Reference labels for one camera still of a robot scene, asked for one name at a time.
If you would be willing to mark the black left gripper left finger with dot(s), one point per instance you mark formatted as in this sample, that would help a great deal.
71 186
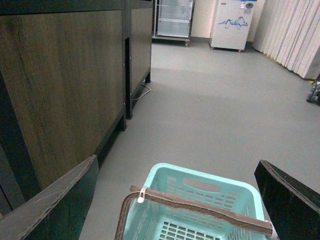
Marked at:
59 211

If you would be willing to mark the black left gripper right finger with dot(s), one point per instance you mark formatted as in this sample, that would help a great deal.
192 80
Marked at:
293 207

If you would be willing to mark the turquoise plastic basket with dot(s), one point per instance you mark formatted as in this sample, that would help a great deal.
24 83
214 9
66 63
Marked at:
151 221

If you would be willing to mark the brown basket handle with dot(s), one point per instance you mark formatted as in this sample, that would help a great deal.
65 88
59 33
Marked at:
265 228

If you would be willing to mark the wheeled robot base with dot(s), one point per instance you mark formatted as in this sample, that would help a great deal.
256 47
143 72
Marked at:
314 94

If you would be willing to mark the white zip tie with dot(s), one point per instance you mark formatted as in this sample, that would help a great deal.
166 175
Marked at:
141 198

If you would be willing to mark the dark wooden display cabinet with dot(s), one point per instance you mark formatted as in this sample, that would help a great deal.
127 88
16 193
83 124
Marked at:
62 85

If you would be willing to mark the white pleated curtain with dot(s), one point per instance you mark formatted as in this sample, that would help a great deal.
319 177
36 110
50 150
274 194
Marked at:
288 32

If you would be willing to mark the white chest freezer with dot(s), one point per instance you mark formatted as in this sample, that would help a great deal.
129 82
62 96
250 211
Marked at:
231 23

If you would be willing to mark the glass door refrigerator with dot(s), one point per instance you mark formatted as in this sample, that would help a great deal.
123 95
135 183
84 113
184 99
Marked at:
173 20

